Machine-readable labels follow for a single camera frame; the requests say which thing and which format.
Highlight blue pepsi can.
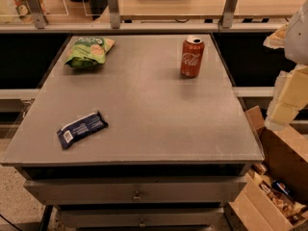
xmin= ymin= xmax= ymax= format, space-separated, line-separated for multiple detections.
xmin=271 ymin=180 xmax=293 ymax=197

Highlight middle metal bracket post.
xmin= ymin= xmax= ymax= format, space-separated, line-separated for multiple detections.
xmin=108 ymin=0 xmax=121 ymax=29

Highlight snack packets in box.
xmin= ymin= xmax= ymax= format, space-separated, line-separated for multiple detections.
xmin=252 ymin=163 xmax=308 ymax=224

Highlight open cardboard box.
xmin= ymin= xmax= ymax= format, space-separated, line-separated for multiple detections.
xmin=226 ymin=106 xmax=308 ymax=231

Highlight green rice chip bag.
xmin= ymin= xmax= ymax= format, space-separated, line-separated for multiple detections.
xmin=64 ymin=37 xmax=116 ymax=69

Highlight left metal bracket post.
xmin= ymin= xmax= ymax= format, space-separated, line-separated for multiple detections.
xmin=26 ymin=0 xmax=47 ymax=29

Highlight lower grey drawer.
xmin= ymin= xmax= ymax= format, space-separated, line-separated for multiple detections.
xmin=58 ymin=208 xmax=223 ymax=228

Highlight grey drawer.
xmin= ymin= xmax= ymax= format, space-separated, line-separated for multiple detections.
xmin=25 ymin=177 xmax=246 ymax=206
xmin=58 ymin=208 xmax=223 ymax=228

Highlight right metal bracket post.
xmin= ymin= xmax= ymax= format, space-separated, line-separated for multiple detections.
xmin=220 ymin=0 xmax=238 ymax=28

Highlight orange coca-cola can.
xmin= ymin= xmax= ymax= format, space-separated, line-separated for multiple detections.
xmin=180 ymin=36 xmax=205 ymax=78

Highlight upper grey drawer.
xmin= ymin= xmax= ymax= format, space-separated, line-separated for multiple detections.
xmin=25 ymin=177 xmax=246 ymax=206

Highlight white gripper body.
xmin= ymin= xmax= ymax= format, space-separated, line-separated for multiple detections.
xmin=284 ymin=0 xmax=308 ymax=64

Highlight blue rxbar blueberry wrapper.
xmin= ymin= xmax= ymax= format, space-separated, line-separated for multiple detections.
xmin=56 ymin=111 xmax=109 ymax=149

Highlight metal bracket post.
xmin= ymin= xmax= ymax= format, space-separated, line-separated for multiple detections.
xmin=26 ymin=0 xmax=47 ymax=29
xmin=220 ymin=0 xmax=238 ymax=28
xmin=108 ymin=0 xmax=121 ymax=29

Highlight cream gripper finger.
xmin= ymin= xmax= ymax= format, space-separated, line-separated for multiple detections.
xmin=265 ymin=64 xmax=308 ymax=131
xmin=263 ymin=24 xmax=288 ymax=49

